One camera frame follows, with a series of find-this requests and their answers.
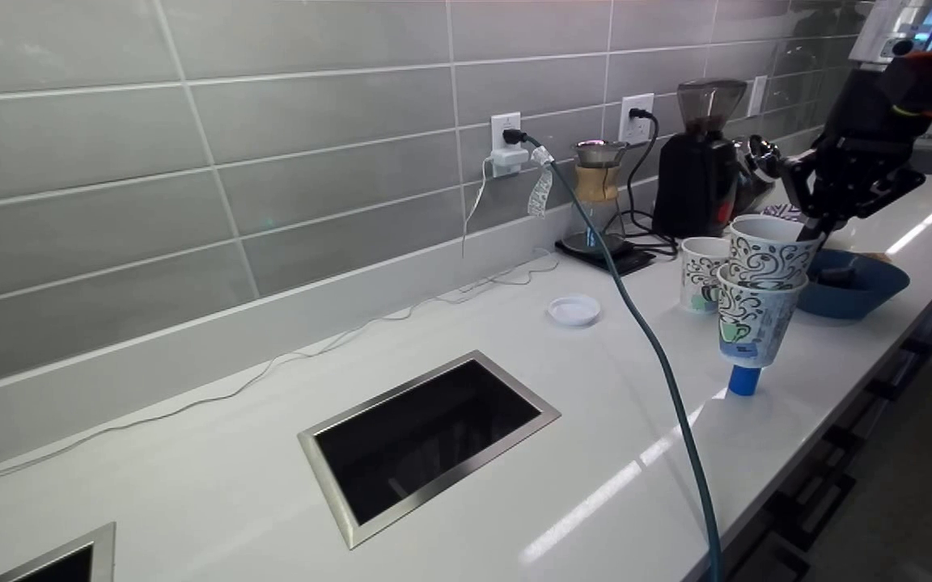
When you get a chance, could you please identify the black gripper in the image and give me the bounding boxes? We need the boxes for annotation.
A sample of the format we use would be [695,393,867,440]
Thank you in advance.
[776,62,928,244]

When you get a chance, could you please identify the black object in bowl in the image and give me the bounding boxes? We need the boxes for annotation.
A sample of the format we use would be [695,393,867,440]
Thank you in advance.
[813,260,860,287]

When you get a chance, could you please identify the dark blue bowl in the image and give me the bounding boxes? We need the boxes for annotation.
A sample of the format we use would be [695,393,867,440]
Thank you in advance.
[792,244,913,322]

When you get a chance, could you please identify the black coffee grinder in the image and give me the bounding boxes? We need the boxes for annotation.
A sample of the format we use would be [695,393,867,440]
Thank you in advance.
[652,78,753,242]

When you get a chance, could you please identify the blue cylinder stand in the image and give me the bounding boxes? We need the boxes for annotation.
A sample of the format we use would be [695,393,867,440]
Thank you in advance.
[725,361,764,401]

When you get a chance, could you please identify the glass pour-over carafe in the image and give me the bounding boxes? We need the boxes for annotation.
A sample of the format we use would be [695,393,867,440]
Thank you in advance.
[571,134,627,251]

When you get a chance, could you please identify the black coffee scale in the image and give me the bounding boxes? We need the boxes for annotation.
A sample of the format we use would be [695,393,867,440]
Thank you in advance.
[552,232,660,277]

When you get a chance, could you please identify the white round lid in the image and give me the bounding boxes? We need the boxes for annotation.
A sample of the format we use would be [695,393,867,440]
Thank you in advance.
[544,295,604,328]

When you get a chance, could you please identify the white power adapter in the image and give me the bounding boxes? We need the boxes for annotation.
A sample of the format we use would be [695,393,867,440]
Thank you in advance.
[485,141,557,182]

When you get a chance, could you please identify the dark base cabinet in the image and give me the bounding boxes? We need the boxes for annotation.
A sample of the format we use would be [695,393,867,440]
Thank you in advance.
[689,242,932,582]

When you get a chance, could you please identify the large steel-framed counter opening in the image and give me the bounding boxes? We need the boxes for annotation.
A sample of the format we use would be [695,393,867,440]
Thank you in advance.
[295,346,563,554]

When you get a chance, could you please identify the white wall socket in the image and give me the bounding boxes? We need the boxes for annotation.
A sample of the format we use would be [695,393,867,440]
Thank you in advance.
[615,89,660,149]
[744,75,770,119]
[485,107,528,182]

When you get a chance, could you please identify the black grinder power cord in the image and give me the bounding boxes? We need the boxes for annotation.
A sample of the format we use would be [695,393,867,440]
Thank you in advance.
[622,102,666,235]

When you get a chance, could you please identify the long teal power cable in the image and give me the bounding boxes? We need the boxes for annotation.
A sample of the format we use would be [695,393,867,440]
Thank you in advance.
[498,126,729,582]

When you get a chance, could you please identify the thin white cable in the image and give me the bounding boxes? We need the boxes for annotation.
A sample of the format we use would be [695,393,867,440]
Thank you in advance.
[0,172,557,491]

